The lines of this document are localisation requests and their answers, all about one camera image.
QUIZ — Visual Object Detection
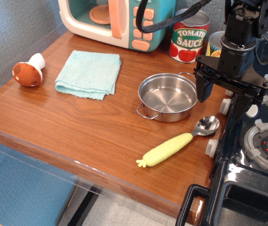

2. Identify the dark blue toy stove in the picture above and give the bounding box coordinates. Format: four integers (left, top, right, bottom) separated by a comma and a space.
175, 39, 268, 226

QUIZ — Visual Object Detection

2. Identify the black braided cable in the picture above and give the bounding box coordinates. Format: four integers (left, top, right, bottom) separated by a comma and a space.
136, 0, 211, 33

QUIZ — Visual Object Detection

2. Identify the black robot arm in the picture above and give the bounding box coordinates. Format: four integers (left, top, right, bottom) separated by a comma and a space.
194, 0, 268, 119

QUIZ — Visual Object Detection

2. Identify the pineapple slices can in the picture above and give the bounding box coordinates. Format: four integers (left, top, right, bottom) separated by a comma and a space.
205, 31, 225, 57

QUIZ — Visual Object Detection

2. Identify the spoon with yellow-green handle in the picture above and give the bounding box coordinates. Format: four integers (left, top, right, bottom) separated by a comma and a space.
136, 116, 220, 168

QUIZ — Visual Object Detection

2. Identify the teal toy microwave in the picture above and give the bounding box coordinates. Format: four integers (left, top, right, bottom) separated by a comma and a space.
58, 0, 169, 52

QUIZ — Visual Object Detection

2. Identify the light blue napkin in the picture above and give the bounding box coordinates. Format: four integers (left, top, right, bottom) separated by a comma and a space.
55, 50, 122, 100

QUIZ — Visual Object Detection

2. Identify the brown plush mushroom toy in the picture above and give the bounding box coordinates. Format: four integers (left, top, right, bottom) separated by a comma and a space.
12, 53, 45, 87

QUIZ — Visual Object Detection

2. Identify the small steel pot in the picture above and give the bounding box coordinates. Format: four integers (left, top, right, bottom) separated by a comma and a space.
137, 72, 198, 122

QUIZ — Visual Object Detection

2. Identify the tomato sauce can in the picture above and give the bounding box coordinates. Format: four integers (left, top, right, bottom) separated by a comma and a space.
169, 10, 211, 63

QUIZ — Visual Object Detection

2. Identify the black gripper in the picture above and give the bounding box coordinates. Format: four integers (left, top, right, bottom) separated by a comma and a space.
194, 37, 268, 120

